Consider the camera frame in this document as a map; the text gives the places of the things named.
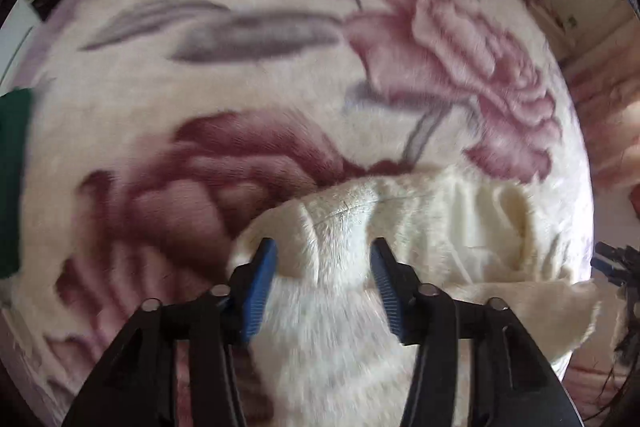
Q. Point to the green garment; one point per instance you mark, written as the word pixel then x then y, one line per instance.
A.
pixel 12 182

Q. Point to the floral plush blanket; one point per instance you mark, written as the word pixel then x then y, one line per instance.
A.
pixel 200 107

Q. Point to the white fluffy garment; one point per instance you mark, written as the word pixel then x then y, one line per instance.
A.
pixel 330 357

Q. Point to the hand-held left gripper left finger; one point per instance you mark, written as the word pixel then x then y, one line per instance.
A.
pixel 260 287

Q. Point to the pink floral curtain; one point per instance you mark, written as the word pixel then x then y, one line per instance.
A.
pixel 607 117

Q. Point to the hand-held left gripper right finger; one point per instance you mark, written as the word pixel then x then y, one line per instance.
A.
pixel 384 287

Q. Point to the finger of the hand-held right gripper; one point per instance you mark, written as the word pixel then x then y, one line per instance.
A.
pixel 612 263

